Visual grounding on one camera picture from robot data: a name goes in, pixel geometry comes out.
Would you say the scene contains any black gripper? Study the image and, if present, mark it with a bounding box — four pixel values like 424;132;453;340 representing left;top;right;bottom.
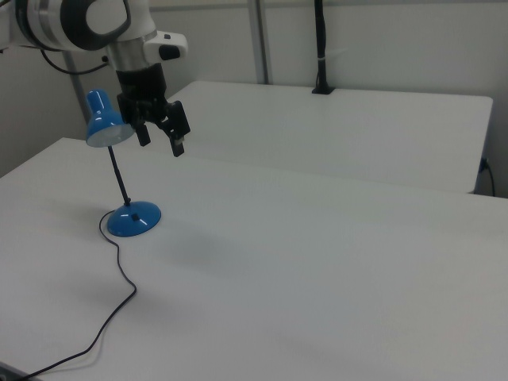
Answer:
114;63;192;158

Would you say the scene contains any blue desk lamp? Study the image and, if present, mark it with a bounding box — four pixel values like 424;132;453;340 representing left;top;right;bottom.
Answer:
85;90;163;239

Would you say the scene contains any slanted grey metal post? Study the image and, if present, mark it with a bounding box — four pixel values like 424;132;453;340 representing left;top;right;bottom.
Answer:
62;50;90;122

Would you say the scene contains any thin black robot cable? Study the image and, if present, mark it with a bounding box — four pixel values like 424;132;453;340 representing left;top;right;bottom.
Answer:
40;48;110;75

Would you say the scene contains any grey metal partition post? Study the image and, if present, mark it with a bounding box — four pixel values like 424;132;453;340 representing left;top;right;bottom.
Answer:
249;0;275;85

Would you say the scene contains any thin black lamp cord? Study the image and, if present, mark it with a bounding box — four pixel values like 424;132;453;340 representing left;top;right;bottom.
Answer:
21;210;138;380

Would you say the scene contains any black clamped camera pole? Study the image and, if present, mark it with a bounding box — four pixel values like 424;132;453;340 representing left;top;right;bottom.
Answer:
311;0;336;95

